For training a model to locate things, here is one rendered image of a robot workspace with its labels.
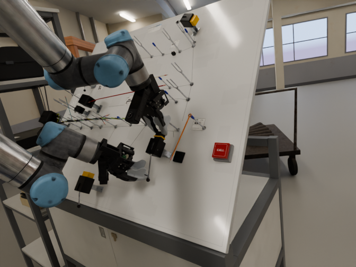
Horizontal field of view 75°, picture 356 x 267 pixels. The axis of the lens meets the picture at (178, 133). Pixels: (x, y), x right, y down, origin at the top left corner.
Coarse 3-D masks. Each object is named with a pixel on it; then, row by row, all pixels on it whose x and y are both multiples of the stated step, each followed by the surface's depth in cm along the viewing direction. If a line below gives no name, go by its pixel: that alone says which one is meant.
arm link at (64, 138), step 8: (48, 128) 63; (56, 128) 64; (64, 128) 66; (40, 136) 62; (48, 136) 62; (56, 136) 63; (64, 136) 64; (72, 136) 66; (80, 136) 68; (40, 144) 63; (48, 144) 63; (56, 144) 64; (64, 144) 64; (72, 144) 66; (80, 144) 67; (48, 152) 63; (56, 152) 64; (64, 152) 65; (72, 152) 66
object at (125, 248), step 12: (120, 240) 99; (132, 240) 94; (120, 252) 102; (132, 252) 96; (144, 252) 91; (156, 252) 87; (120, 264) 106; (132, 264) 99; (144, 264) 94; (156, 264) 89; (168, 264) 84; (180, 264) 81; (192, 264) 77
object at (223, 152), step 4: (216, 144) 74; (220, 144) 73; (224, 144) 73; (228, 144) 72; (216, 148) 73; (220, 148) 73; (224, 148) 72; (228, 148) 71; (216, 152) 73; (220, 152) 72; (224, 152) 71; (228, 152) 72; (212, 156) 73; (216, 156) 72; (220, 156) 72; (224, 156) 71
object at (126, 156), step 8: (104, 144) 70; (120, 144) 75; (104, 152) 71; (112, 152) 71; (120, 152) 72; (128, 152) 76; (96, 160) 70; (104, 160) 73; (112, 160) 74; (120, 160) 71; (128, 160) 72; (112, 168) 73; (120, 168) 75
